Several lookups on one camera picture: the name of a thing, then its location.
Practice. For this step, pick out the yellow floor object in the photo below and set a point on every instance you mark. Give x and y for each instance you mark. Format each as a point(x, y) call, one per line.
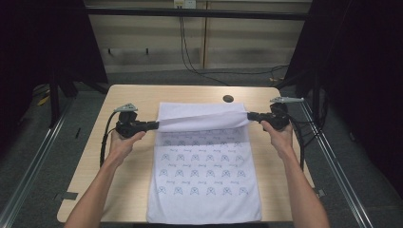
point(43, 100)

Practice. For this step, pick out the person's right hand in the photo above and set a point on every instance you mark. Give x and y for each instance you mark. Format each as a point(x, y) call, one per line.
point(280, 141)

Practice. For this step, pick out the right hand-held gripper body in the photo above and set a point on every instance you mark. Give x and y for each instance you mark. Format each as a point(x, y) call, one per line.
point(277, 117)

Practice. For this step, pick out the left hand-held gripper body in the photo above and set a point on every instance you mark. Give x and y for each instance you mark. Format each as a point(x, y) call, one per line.
point(126, 125)

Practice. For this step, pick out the small black tape strip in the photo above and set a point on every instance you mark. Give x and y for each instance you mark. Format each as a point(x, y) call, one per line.
point(78, 132)

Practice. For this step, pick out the black metal stand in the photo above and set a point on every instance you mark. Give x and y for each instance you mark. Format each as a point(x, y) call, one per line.
point(54, 101)

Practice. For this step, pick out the person's left hand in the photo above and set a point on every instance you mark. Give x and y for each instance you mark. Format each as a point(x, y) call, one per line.
point(122, 148)

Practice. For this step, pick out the black curtain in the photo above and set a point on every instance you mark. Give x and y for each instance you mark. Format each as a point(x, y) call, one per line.
point(38, 47)
point(364, 79)

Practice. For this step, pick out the grey metal floor rail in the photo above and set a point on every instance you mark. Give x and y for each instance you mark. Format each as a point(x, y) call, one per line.
point(342, 164)
point(30, 167)

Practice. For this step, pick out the black horizontal metal bar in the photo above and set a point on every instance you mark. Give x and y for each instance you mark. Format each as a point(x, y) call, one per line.
point(190, 13)

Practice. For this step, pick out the white printed towel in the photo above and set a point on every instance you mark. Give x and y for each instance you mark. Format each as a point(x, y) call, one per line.
point(202, 177)

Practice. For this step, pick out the white wall outlet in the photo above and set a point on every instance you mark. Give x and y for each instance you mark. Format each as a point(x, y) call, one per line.
point(185, 3)

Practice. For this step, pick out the grey tape piece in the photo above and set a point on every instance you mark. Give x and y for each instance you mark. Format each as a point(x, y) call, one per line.
point(320, 192)
point(68, 196)

